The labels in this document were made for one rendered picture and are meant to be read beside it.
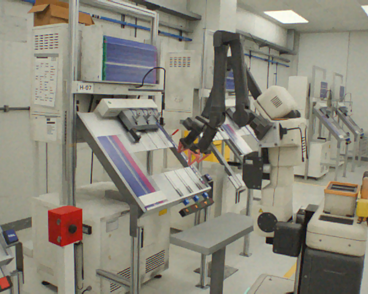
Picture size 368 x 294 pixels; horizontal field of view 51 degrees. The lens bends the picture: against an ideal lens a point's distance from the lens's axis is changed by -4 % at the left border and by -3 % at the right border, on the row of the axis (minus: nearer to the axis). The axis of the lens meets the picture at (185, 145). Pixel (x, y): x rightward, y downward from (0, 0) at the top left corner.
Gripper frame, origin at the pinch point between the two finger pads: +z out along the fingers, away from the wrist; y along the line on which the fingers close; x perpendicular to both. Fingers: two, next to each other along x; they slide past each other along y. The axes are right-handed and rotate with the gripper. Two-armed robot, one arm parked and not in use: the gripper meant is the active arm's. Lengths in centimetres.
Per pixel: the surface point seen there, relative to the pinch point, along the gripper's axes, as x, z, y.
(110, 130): -29.6, 9.7, 32.1
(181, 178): 13.4, 10.6, 0.0
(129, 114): -36.4, 3.7, 13.7
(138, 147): -14.1, 10.1, 19.0
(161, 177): 9.1, 10.5, 17.6
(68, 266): 31, 35, 88
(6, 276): 33, 11, 130
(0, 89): -159, 97, 11
